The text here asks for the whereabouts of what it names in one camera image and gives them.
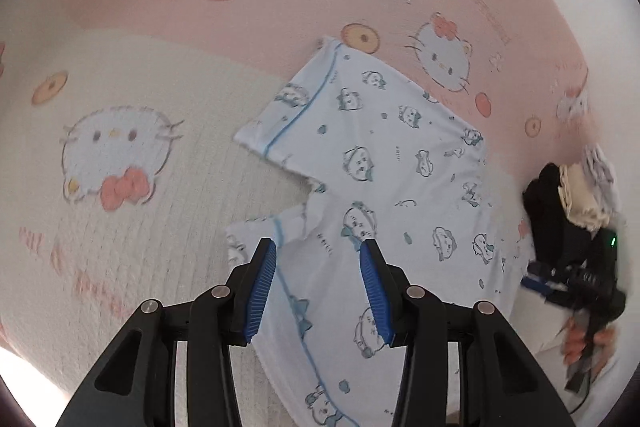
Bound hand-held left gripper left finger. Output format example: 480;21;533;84
55;238;277;427

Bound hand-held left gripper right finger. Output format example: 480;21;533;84
361;238;576;427

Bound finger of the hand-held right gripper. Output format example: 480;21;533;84
520;262;566;304

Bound light blue printed pants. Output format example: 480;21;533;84
224;36;533;427

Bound person's right hand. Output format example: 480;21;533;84
561;318;617;363

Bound black folded cloth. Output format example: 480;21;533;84
522;163;576;268

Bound cream ruffled folded cloth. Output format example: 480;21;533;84
557;164;613;230

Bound white folded cloth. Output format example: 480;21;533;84
582;144;618;212

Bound pink cat printed blanket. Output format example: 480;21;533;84
0;0;631;427

